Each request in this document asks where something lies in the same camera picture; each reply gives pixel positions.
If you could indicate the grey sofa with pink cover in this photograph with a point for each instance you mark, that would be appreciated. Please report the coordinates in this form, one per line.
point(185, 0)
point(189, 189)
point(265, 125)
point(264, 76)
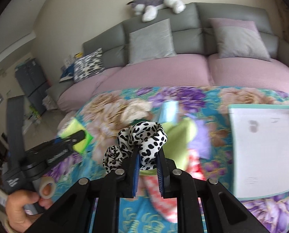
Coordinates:
point(196, 62)

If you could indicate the light blue cloth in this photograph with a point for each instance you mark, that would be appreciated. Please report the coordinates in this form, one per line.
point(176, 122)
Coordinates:
point(168, 112)

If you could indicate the cream lace scrunchie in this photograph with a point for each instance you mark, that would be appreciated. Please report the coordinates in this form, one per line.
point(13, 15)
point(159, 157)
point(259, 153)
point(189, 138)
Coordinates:
point(136, 109)

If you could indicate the books behind sofa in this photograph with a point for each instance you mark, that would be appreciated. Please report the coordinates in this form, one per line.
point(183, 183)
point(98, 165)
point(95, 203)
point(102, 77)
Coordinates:
point(71, 59)

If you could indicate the husky plush toy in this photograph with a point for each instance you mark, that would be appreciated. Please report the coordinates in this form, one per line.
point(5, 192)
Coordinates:
point(148, 9)

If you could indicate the black white patterned cushion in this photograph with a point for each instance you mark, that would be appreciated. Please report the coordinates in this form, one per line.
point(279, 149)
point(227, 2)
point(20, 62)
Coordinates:
point(88, 66)

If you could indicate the teal-rimmed white tray box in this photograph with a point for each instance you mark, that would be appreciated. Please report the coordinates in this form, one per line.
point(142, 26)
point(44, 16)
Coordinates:
point(260, 138)

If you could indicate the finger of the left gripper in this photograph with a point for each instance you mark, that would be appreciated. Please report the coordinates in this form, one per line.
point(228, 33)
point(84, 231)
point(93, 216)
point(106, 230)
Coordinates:
point(77, 139)

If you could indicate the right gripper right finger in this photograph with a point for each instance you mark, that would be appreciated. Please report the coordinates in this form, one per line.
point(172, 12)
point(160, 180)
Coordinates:
point(174, 182)

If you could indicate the dark grey drawer cabinet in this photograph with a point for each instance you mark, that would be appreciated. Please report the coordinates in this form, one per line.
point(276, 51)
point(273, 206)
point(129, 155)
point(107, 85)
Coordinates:
point(33, 83)

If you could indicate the blue cushion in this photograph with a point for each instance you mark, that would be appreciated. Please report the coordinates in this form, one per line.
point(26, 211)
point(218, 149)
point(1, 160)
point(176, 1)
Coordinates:
point(67, 74)

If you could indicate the grey middle cushion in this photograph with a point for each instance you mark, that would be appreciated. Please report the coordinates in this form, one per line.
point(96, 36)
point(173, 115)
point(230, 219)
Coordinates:
point(152, 42)

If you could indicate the person's left hand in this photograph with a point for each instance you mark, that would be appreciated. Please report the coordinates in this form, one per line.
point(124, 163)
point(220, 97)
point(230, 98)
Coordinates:
point(17, 219)

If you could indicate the yellow green sponge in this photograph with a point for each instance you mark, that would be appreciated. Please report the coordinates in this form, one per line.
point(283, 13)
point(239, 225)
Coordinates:
point(72, 126)

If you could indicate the leopard print scrunchie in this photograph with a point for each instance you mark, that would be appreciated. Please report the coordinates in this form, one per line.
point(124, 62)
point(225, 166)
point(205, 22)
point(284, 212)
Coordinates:
point(148, 137)

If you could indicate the purple wipes packet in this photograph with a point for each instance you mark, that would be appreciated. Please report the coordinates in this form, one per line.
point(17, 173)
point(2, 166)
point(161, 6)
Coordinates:
point(201, 142)

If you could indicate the grey and pink cushion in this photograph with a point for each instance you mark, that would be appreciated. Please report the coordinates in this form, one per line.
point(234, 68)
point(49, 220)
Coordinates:
point(237, 38)

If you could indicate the lime green microfiber cloth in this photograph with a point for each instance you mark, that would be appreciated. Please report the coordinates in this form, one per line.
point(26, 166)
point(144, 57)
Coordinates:
point(177, 146)

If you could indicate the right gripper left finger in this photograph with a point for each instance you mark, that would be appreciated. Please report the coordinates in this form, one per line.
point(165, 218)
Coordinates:
point(123, 181)

